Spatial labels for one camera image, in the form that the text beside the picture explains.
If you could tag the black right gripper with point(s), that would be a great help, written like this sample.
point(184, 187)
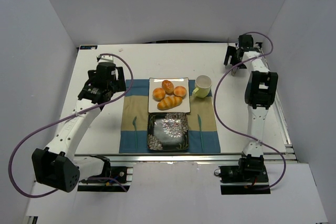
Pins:
point(233, 57)

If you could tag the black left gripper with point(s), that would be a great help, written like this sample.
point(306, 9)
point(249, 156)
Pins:
point(89, 93)

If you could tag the metal serving tongs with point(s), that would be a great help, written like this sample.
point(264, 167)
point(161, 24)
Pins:
point(234, 70)

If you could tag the round bread roll top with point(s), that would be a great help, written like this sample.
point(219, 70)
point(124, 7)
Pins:
point(168, 87)

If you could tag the round bread roll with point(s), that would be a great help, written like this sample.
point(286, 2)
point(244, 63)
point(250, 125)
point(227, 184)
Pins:
point(158, 94)
point(180, 91)
point(168, 87)

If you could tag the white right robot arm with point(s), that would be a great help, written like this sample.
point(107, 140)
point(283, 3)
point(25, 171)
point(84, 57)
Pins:
point(259, 97)

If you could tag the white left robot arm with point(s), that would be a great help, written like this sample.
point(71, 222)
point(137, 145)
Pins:
point(56, 165)

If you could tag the round bread roll left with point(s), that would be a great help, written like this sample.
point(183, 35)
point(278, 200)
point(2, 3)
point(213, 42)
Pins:
point(158, 94)

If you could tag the long striped bread loaf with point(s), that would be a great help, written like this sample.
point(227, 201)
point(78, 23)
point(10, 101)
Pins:
point(169, 103)

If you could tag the round bread roll right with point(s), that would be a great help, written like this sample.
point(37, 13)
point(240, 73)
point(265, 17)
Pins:
point(180, 91)

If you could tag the green plastic fork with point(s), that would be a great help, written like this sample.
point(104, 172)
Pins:
point(135, 132)

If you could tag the pale yellow mug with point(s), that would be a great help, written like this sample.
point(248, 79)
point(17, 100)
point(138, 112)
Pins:
point(203, 84)

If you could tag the white square plate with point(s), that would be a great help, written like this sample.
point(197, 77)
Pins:
point(157, 83)

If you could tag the black floral square plate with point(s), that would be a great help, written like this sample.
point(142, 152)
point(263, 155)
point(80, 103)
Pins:
point(168, 132)

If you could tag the green plastic knife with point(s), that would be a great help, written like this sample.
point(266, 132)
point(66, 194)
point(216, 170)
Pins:
point(200, 131)

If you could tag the blue and beige placemat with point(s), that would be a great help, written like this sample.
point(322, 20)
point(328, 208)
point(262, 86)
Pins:
point(136, 104)

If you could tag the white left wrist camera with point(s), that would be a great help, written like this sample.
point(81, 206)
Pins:
point(105, 58)

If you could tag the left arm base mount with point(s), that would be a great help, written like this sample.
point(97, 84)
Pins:
point(113, 174)

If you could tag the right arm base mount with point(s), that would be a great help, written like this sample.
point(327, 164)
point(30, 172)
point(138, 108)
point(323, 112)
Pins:
point(248, 177)

